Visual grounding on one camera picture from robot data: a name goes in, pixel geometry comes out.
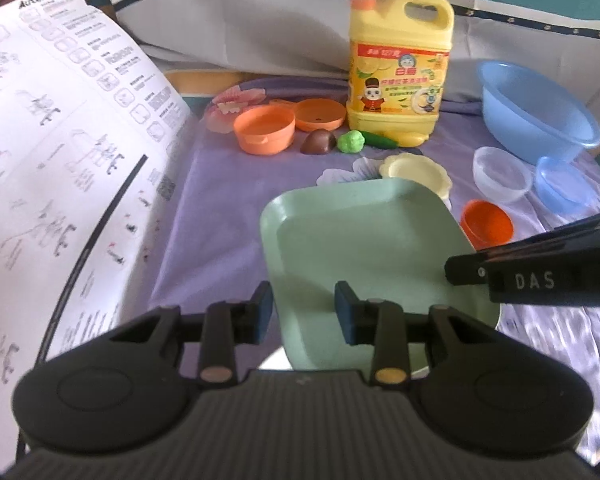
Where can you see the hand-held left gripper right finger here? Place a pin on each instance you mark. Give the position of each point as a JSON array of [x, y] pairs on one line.
[[345, 316]]

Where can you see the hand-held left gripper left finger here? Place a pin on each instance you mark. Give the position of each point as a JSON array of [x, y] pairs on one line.
[[264, 311]]

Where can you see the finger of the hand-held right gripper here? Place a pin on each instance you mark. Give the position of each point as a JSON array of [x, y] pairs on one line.
[[465, 267]]

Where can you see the small orange bowl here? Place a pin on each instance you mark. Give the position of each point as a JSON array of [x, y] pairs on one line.
[[485, 225]]

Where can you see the green square plate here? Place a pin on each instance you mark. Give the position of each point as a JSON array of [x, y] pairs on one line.
[[355, 235]]

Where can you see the small blue bowl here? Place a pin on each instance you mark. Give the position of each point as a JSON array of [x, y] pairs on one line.
[[565, 187]]

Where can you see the small clear bowl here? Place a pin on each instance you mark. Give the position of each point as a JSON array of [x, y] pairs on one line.
[[500, 175]]

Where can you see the yellow flower-shaped plate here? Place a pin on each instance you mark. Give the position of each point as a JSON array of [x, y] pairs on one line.
[[415, 172]]

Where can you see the purple floral bed sheet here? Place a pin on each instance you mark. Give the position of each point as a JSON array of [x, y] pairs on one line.
[[220, 210]]

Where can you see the dark green toy cucumber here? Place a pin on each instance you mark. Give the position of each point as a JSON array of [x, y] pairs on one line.
[[380, 140]]

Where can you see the blue plastic basin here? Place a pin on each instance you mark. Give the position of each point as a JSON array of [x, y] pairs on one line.
[[530, 115]]

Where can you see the green toy cabbage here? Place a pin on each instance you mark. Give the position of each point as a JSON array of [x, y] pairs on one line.
[[350, 142]]

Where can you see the brown toy chestnut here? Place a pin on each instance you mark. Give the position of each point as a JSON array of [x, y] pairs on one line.
[[317, 142]]

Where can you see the wide orange bowl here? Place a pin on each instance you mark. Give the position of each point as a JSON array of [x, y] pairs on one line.
[[262, 132]]

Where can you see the yellow detergent bottle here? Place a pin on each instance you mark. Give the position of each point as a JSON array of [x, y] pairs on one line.
[[395, 85]]

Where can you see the orange round lid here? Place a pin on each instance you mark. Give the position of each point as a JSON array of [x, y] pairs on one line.
[[320, 115]]

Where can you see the flat orange dish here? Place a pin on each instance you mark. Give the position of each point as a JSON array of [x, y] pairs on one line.
[[282, 103]]

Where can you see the white instruction sheet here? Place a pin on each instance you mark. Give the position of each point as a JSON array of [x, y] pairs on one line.
[[55, 160]]

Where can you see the white and teal blanket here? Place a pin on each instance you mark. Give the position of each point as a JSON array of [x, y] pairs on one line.
[[280, 25]]

